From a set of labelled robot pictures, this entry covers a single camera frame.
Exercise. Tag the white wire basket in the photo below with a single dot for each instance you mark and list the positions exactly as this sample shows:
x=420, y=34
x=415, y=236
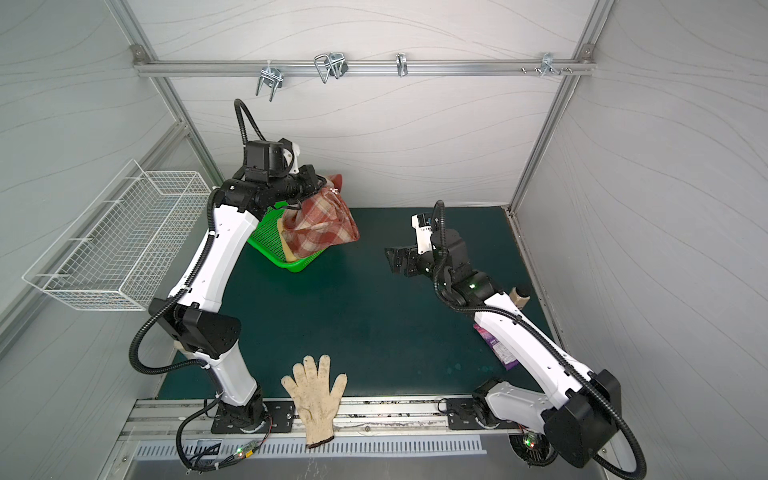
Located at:
x=116, y=253

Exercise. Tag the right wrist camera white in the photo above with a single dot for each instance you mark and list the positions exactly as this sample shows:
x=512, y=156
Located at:
x=425, y=226

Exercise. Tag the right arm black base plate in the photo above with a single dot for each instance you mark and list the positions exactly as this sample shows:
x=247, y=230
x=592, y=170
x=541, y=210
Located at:
x=469, y=413

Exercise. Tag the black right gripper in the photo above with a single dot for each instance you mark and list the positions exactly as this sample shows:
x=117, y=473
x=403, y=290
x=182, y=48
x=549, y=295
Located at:
x=409, y=259

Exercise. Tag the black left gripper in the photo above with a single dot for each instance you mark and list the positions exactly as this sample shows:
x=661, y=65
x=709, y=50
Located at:
x=307, y=175

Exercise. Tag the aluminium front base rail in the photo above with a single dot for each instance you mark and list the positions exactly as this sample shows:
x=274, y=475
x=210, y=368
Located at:
x=357, y=417

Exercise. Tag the green plastic basket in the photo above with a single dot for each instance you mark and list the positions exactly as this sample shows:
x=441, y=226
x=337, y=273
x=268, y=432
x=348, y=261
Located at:
x=266, y=240

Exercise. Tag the purple snack packet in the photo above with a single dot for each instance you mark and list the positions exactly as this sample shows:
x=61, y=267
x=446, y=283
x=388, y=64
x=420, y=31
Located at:
x=502, y=353

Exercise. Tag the metal u-bolt hook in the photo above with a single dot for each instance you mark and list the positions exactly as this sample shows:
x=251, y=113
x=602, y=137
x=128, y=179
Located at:
x=330, y=65
x=270, y=80

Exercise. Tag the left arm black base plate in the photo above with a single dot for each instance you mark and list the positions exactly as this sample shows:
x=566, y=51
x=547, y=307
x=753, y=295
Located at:
x=279, y=417

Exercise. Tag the aluminium cross rail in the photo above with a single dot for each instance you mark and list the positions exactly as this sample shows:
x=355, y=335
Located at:
x=357, y=68

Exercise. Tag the small beige bottle black cap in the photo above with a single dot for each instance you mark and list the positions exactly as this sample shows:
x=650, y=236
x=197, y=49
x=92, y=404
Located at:
x=521, y=295

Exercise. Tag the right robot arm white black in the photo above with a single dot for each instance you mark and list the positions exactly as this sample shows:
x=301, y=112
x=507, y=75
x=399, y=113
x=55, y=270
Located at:
x=576, y=415

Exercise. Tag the red plaid skirt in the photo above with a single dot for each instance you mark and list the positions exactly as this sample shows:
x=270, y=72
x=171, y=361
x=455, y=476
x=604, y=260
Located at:
x=322, y=221

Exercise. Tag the white knit work glove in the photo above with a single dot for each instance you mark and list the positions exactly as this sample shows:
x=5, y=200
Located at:
x=316, y=399

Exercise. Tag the yellow tan skirt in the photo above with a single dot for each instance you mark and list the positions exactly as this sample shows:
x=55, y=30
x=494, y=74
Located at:
x=287, y=252

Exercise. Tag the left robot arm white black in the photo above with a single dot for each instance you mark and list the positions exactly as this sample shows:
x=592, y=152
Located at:
x=191, y=315

